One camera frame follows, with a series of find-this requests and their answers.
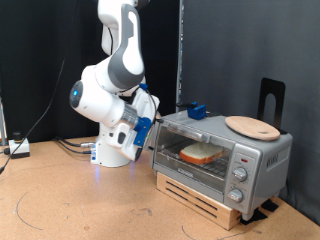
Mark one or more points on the silver oven knob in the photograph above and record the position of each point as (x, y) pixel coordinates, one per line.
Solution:
(240, 174)
(235, 195)

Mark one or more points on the white bread slice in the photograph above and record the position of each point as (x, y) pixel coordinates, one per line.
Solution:
(201, 151)

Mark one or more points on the vertical metal pole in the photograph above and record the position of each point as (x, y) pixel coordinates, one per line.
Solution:
(180, 50)

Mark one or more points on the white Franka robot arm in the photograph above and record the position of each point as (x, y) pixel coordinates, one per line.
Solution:
(100, 100)

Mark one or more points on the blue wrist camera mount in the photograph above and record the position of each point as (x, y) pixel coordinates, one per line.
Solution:
(142, 130)

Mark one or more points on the wooden slatted base block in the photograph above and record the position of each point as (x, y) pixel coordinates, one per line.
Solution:
(200, 206)

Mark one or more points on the silver toaster oven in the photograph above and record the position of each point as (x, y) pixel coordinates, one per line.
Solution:
(266, 166)

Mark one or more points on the black foam pad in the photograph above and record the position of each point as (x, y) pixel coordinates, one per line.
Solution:
(270, 205)
(255, 216)

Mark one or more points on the black curtain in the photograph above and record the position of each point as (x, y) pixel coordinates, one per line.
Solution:
(33, 50)

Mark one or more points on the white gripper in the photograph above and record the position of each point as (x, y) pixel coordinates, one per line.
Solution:
(125, 146)

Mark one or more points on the black metal bookend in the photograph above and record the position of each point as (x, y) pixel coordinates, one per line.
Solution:
(266, 86)

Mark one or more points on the grey curtain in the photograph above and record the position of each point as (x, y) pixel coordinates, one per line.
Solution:
(233, 50)

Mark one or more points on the metal frame leg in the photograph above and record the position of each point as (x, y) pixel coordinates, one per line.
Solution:
(2, 123)

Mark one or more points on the oval wooden board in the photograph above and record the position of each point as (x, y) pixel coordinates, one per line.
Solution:
(253, 128)

